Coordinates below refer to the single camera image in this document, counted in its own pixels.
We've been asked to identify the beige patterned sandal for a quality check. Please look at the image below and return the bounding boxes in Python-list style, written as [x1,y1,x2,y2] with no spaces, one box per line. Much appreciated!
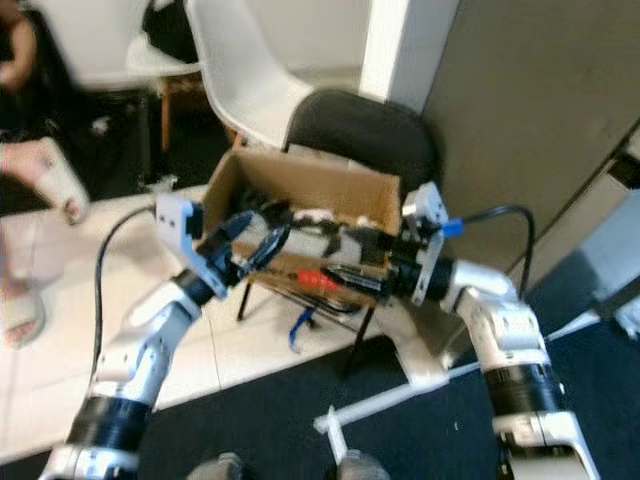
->
[0,275,46,351]
[40,138,91,226]

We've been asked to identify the blue plastic hook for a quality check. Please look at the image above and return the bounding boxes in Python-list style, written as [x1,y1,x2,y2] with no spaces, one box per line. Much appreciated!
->
[285,305,319,353]

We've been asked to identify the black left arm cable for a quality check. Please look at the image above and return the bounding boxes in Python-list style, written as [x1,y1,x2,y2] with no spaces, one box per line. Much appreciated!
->
[93,205,161,381]

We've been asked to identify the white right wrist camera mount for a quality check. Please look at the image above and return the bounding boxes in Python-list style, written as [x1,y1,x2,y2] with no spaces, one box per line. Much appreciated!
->
[400,182,453,296]

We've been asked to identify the black folding chair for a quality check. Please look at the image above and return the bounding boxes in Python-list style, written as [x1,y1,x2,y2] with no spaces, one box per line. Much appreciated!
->
[235,88,441,381]

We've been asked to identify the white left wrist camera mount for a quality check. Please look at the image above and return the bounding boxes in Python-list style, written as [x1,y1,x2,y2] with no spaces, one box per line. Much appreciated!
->
[155,193,211,271]

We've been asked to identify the white chair wooden legs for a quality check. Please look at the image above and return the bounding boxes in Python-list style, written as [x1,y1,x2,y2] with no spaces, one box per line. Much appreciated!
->
[125,35,201,156]

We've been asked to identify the grey robot left foot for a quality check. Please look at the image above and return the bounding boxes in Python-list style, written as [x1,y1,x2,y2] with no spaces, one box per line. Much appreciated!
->
[190,452,246,480]

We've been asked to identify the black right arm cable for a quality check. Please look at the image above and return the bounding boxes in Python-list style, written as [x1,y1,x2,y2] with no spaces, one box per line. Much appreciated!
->
[460,205,536,291]

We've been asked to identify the open brown cardboard box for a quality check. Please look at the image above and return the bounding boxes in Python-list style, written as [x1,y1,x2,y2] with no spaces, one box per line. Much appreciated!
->
[205,148,406,311]

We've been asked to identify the white floor cable strip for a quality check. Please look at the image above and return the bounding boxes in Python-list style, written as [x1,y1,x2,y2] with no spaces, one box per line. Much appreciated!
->
[312,312,606,480]

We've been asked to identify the white leaning panel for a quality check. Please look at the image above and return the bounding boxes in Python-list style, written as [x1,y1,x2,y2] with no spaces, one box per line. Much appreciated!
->
[588,185,640,321]

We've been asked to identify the white shell chair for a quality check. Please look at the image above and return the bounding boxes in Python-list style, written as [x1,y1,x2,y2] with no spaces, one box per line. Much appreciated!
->
[185,0,316,151]

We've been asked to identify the white crumpled paper trash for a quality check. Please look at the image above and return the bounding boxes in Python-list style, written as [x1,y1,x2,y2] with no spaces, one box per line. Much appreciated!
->
[295,205,371,236]

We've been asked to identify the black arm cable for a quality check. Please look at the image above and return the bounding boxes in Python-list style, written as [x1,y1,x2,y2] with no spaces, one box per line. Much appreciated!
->
[460,205,536,291]
[93,205,161,381]

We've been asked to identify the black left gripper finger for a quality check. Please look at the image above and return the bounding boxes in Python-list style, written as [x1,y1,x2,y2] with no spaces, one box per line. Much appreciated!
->
[215,210,258,251]
[253,228,293,279]

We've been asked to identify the grey robot right foot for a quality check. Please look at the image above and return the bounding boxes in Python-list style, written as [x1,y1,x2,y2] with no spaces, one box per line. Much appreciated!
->
[335,450,391,480]

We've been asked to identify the black bag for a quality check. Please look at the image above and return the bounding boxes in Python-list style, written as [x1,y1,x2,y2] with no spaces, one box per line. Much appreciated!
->
[142,0,196,63]

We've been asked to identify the grey robot foot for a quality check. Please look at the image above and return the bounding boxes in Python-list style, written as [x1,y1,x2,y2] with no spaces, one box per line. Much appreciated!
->
[190,452,246,480]
[335,450,391,480]

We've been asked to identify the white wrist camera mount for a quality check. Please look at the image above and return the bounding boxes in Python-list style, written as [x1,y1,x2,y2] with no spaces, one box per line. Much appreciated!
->
[155,193,211,271]
[400,182,453,296]

